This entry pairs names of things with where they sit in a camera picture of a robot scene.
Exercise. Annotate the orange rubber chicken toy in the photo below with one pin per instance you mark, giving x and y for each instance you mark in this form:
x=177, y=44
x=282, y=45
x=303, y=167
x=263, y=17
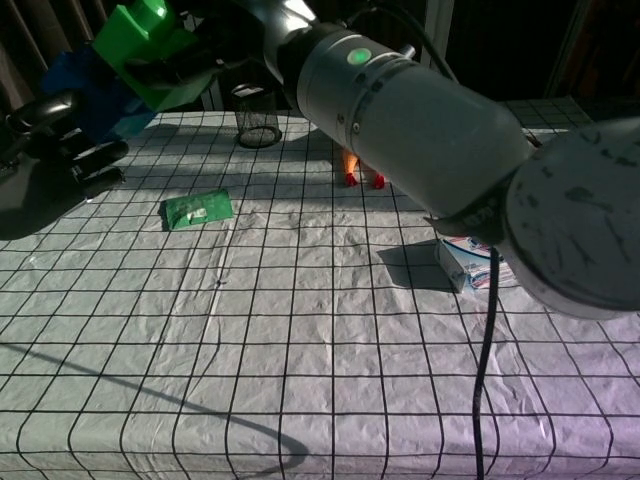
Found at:
x=351, y=170

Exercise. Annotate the white blue carton box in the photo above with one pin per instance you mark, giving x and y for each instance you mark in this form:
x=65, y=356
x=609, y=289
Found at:
x=475, y=272

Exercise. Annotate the dark metallic right robot hand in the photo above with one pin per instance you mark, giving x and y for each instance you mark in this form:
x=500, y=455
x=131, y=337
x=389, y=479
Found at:
x=245, y=30

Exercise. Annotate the white grid tablecloth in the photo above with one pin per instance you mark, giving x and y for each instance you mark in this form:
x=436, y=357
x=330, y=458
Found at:
x=300, y=360

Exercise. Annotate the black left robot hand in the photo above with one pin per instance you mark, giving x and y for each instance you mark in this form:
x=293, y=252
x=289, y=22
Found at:
x=45, y=155

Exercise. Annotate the dark brown curtain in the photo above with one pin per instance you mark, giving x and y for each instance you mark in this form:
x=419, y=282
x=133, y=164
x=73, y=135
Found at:
x=30, y=30

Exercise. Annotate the blue plastic toy block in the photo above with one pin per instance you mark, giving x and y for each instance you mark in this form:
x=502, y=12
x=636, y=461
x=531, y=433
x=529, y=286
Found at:
x=100, y=110

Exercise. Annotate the green foil packet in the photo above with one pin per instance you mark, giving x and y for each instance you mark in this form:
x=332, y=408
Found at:
x=197, y=209

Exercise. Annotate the white window frame post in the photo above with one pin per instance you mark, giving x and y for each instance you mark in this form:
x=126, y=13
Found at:
x=440, y=30
x=567, y=50
x=212, y=97

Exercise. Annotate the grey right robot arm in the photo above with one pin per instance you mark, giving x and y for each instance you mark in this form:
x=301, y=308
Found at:
x=425, y=125

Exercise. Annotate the black mesh pen holder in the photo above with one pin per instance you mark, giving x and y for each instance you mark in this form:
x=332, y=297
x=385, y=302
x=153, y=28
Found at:
x=256, y=120

